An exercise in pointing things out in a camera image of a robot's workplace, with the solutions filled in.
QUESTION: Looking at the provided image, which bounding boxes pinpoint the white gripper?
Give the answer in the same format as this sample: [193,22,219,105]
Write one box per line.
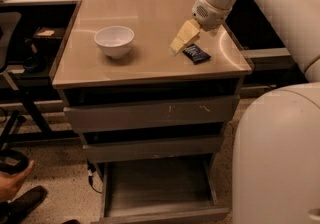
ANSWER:
[169,0,231,56]

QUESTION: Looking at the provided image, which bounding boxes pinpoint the dark blue rxbar wrapper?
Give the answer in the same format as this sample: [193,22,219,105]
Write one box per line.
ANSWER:
[183,44,211,64]

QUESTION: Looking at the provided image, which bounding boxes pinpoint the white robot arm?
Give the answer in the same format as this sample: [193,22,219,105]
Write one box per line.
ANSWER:
[170,0,320,224]

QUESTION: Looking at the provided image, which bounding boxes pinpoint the top grey drawer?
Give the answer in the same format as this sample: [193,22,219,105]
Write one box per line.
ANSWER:
[64,96,239,133]

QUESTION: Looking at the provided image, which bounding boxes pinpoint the grey drawer cabinet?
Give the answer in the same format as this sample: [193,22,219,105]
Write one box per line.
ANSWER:
[48,0,254,224]

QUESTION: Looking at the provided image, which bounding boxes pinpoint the middle grey drawer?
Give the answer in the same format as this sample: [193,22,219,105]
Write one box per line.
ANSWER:
[83,135,224,163]

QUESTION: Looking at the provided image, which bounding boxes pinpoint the bottom grey open drawer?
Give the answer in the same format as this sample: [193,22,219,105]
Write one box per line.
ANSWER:
[93,156,229,224]

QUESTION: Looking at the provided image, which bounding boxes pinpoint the person's bare hand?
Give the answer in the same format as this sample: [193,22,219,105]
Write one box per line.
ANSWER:
[0,160,35,203]

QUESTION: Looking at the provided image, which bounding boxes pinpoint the white ceramic bowl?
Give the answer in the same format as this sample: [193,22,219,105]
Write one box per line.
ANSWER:
[94,26,135,59]

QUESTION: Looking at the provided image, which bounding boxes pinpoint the black box under desk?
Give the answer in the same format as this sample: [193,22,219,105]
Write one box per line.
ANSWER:
[32,27,65,64]

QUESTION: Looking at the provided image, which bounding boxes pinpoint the black round device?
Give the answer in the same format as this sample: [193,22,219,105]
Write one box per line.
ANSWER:
[0,149,29,174]

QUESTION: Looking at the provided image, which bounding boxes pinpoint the brown shoe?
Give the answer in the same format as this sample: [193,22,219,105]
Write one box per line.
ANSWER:
[0,186,48,224]

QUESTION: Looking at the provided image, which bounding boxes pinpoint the black power cable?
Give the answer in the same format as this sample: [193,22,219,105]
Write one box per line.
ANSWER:
[85,160,102,196]

